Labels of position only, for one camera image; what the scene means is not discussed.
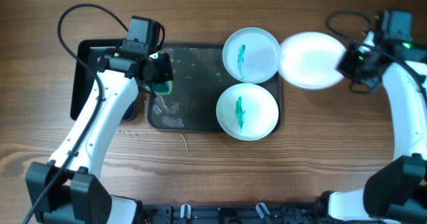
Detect pale blue plate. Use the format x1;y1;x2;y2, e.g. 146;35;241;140
222;27;280;84

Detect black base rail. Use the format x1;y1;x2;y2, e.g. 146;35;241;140
134;203;333;224

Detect white plate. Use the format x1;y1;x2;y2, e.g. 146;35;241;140
278;32;346;90
216;83;280;141

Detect white plate front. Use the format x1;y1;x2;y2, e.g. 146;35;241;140
216;83;280;141

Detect dark serving tray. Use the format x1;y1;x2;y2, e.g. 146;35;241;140
146;42;283;134

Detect green yellow sponge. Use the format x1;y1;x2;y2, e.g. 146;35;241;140
153;81;173;95

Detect black water basin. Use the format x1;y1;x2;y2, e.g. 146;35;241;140
70;39;119;121

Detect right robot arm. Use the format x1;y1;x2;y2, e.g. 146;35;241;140
318;9;426;223

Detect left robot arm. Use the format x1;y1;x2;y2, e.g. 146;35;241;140
25;16;173;223

